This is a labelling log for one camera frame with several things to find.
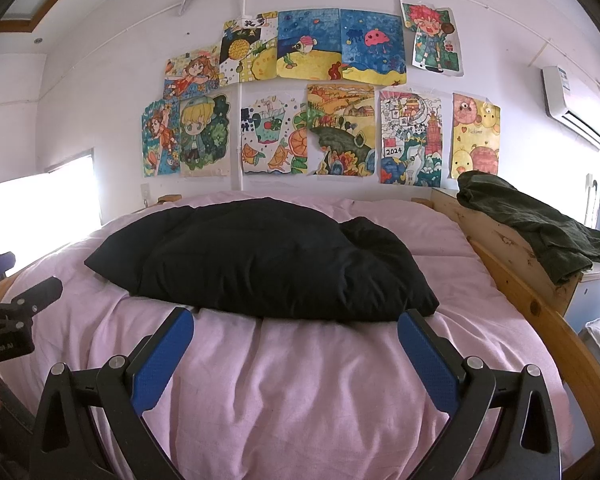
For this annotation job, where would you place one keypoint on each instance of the pink pigs and chicks drawing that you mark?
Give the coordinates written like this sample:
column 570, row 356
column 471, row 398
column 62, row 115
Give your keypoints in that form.
column 475, row 135

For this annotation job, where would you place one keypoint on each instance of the city buildings drawing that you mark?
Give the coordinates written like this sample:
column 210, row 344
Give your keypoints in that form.
column 410, row 135

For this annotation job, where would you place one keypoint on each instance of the fish sea drawing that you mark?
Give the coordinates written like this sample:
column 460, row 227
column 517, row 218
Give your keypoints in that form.
column 307, row 42

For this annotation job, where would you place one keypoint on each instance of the red-haired boy drawing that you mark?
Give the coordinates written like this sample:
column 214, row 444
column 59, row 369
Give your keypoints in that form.
column 430, row 37

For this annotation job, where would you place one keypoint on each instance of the landscape fields drawing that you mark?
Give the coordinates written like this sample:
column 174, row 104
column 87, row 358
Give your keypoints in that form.
column 340, row 125

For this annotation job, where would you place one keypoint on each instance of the white air conditioner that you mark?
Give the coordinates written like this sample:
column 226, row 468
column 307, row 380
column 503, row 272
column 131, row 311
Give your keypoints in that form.
column 575, row 100

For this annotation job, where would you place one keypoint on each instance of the swimming girl drawing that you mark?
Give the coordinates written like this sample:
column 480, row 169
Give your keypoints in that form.
column 160, row 135

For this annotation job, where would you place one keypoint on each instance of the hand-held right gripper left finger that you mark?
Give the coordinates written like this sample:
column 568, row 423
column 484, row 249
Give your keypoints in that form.
column 165, row 357

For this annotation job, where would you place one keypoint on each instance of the white cabinet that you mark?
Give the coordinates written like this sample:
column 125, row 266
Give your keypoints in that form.
column 597, row 295

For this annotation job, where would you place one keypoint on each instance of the drink cup and oranges drawing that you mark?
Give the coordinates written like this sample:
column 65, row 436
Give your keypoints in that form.
column 272, row 132

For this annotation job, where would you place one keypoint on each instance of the dark green cloth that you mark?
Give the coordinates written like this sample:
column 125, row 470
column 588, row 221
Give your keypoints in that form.
column 530, row 225

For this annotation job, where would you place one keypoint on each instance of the pink jellyfish drawing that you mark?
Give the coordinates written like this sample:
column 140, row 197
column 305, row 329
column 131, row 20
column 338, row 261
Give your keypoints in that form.
column 375, row 40

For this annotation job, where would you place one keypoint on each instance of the blond-haired boy drawing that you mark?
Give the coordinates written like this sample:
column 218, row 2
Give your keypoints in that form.
column 202, row 132

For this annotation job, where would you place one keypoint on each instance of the black padded jacket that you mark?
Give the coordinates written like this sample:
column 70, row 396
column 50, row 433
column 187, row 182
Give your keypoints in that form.
column 260, row 255

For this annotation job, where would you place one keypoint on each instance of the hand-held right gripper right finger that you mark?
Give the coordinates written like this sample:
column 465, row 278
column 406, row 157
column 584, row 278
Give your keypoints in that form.
column 427, row 360

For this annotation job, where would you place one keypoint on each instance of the wooden bed frame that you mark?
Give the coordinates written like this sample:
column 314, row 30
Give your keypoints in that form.
column 510, row 260

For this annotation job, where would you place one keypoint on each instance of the pineapple drawing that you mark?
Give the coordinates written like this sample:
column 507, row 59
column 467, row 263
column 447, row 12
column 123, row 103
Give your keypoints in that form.
column 245, row 50

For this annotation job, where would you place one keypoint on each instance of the pink bed blanket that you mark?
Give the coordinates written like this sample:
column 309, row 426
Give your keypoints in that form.
column 300, row 385

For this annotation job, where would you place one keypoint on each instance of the white wall socket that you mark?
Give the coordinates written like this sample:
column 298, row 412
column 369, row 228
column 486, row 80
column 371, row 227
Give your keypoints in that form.
column 145, row 192

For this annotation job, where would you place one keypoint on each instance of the orange-haired girl drawing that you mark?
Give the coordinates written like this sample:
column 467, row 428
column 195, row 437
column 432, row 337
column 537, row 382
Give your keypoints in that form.
column 195, row 72

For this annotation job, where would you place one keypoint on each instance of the bright window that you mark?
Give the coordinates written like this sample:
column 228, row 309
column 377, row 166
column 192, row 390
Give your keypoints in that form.
column 45, row 210

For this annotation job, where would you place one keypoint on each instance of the white wall hook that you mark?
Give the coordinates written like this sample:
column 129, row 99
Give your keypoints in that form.
column 186, row 5

